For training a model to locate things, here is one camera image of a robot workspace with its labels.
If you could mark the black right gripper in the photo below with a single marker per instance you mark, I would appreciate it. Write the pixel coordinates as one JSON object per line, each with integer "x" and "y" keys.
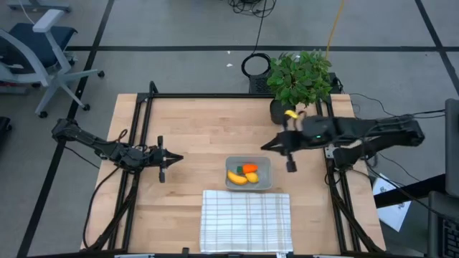
{"x": 308, "y": 132}

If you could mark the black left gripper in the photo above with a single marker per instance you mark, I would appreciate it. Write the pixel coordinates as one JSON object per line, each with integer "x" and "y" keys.
{"x": 157, "y": 157}

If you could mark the orange toy carrot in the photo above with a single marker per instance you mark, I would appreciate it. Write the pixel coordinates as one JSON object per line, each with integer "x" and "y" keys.
{"x": 250, "y": 168}

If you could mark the yellow toy lemon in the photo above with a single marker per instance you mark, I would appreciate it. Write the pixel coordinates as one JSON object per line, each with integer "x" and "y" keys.
{"x": 252, "y": 177}

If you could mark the yellow toy banana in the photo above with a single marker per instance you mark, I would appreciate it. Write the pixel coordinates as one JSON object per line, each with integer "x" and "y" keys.
{"x": 236, "y": 178}

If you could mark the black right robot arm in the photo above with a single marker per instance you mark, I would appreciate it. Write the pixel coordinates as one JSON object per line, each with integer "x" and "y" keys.
{"x": 376, "y": 129}

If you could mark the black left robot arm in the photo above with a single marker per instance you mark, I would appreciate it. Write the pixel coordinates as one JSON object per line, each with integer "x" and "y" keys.
{"x": 82, "y": 138}

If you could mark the grey plastic tupperware bin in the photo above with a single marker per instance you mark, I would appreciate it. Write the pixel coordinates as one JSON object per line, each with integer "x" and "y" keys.
{"x": 265, "y": 163}

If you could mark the dark plant pot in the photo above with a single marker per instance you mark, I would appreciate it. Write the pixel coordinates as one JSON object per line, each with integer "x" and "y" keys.
{"x": 278, "y": 113}

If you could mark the small yellow tag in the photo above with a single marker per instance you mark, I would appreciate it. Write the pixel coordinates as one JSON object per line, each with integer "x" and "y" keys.
{"x": 291, "y": 114}

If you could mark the black computer box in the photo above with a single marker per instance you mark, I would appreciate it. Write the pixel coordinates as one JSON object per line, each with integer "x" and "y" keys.
{"x": 259, "y": 85}

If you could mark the green leafy plant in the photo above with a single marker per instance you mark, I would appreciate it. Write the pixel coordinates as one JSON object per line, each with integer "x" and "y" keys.
{"x": 299, "y": 77}

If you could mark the white checked kitchen towel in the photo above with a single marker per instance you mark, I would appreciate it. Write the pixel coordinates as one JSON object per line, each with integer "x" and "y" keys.
{"x": 247, "y": 222}

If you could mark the white paper sheet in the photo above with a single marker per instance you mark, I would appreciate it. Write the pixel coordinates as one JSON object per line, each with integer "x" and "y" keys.
{"x": 392, "y": 211}

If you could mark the grey office chair blue seat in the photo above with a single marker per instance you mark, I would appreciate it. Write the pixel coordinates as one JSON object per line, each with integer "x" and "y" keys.
{"x": 39, "y": 43}

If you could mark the black keyboard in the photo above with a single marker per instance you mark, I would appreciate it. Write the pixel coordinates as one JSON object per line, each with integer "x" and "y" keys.
{"x": 448, "y": 229}

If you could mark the black aluminium table frame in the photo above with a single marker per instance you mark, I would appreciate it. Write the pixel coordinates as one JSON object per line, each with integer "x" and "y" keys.
{"x": 143, "y": 118}

